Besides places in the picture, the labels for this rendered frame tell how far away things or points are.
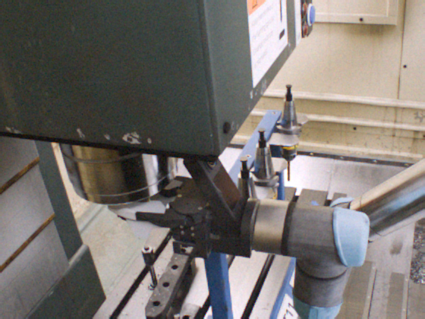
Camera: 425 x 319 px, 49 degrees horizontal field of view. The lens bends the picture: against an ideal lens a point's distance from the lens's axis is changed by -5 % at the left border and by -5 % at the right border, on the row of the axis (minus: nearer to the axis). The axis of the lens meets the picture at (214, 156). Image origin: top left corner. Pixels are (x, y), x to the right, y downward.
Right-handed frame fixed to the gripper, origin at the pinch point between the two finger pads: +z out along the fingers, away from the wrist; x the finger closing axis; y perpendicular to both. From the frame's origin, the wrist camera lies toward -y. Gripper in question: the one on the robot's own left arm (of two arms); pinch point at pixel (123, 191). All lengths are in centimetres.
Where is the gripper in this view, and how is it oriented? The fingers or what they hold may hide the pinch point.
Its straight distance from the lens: 72.6
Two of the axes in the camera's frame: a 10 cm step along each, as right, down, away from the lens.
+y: 0.5, 8.4, 5.3
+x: 2.9, -5.2, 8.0
